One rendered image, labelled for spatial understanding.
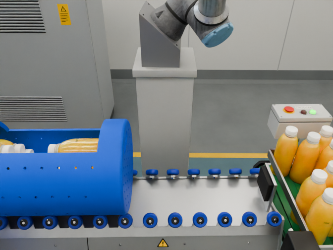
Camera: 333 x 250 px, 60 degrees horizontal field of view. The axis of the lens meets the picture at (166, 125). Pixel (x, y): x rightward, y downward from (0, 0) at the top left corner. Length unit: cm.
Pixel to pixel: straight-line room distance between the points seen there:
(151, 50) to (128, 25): 217
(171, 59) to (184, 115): 33
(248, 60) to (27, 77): 253
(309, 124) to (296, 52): 280
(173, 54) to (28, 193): 93
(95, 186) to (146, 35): 85
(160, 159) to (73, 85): 112
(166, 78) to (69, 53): 115
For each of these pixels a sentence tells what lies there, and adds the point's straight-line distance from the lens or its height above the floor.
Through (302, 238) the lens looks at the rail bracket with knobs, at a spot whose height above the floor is 100.
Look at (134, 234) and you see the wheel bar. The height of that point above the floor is 92.
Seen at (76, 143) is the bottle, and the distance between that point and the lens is 85.
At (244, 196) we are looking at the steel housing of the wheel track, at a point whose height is 93.
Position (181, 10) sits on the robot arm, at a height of 136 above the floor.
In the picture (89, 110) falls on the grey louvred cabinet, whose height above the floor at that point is 33.
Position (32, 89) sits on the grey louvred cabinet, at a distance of 271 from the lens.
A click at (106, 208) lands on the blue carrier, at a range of 82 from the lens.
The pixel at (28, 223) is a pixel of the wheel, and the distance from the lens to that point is 99.
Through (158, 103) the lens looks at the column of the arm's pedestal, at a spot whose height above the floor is 90.
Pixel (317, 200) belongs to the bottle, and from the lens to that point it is 92.
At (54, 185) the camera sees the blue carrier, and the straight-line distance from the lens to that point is 80.
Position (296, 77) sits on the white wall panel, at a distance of 411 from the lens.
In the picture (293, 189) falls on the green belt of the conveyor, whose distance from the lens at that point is 117.
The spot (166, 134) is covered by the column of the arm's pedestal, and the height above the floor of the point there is 70.
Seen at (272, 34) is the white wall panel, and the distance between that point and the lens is 380.
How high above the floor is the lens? 170
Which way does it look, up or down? 35 degrees down
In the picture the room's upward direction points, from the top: straight up
